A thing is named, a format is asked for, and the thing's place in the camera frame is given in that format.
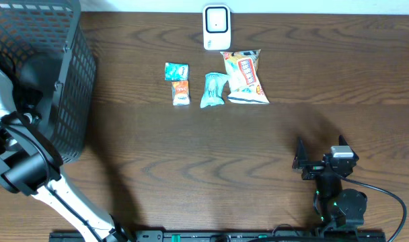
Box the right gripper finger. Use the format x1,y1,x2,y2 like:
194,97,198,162
338,135,357,158
293,137,307,162

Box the yellow snack chip bag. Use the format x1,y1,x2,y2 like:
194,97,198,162
221,49,270,104

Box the light green pouch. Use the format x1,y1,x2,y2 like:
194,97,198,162
200,73,229,108

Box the orange tissue packet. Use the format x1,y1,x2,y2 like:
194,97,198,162
172,80,190,106

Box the teal tissue packet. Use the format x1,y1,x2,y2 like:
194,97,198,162
165,63,189,81

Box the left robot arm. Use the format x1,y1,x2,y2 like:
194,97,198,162
0,68,135,241

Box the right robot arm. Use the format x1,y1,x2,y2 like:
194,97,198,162
292,136,367,237

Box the grey plastic shopping basket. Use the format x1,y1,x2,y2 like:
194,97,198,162
0,0,96,163

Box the right black cable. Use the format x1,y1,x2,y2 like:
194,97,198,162
338,176,408,242

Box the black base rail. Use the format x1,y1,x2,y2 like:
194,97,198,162
49,229,387,242

